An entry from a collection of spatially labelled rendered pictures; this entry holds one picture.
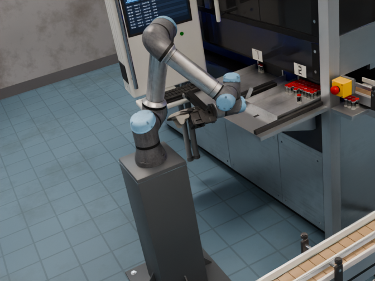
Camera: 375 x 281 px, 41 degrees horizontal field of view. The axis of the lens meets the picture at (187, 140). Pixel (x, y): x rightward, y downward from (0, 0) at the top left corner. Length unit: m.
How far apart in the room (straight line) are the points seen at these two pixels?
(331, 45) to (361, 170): 0.78
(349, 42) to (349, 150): 0.57
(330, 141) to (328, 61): 0.42
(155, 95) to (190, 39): 0.81
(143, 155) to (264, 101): 0.68
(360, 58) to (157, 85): 0.95
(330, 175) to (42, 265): 1.78
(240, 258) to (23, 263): 1.34
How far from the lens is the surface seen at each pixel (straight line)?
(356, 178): 2.81
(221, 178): 3.58
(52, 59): 5.98
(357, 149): 2.71
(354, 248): 1.53
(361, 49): 2.49
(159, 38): 2.08
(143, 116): 2.28
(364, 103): 2.45
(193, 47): 3.08
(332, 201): 2.75
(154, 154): 2.30
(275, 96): 2.60
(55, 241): 3.40
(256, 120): 2.38
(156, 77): 2.28
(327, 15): 2.29
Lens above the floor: 1.98
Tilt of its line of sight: 29 degrees down
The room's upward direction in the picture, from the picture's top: 10 degrees counter-clockwise
